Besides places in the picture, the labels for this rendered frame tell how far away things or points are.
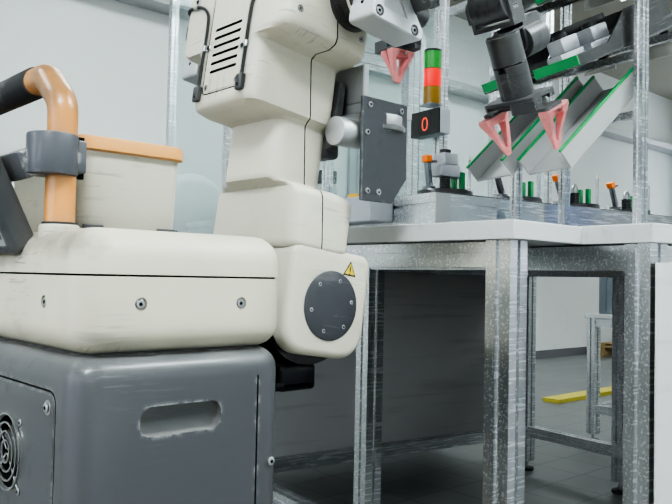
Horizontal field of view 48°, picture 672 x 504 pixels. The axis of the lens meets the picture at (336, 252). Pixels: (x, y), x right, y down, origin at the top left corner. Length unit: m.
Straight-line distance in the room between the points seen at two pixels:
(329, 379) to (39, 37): 2.85
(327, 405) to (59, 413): 1.93
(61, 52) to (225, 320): 4.01
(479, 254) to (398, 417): 1.68
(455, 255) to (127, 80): 3.84
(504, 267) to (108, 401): 0.65
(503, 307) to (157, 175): 0.55
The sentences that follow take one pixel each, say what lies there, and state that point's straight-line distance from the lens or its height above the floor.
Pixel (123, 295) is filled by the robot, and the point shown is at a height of 0.75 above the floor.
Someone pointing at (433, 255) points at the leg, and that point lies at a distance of 1.28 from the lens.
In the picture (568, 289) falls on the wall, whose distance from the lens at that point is 8.37.
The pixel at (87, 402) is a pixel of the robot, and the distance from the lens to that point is 0.77.
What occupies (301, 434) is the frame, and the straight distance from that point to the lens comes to 2.62.
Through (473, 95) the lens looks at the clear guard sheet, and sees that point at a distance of 3.42.
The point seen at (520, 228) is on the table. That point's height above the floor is 0.85.
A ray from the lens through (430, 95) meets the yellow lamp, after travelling 2.19.
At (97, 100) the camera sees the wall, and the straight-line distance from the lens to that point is 4.80.
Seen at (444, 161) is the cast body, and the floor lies 1.06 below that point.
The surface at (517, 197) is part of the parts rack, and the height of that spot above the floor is 0.96.
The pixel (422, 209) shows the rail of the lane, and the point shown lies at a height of 0.92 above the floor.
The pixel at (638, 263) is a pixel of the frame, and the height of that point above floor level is 0.80.
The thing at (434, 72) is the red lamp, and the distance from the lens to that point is 2.21.
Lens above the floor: 0.77
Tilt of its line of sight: 2 degrees up
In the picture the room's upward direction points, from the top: 1 degrees clockwise
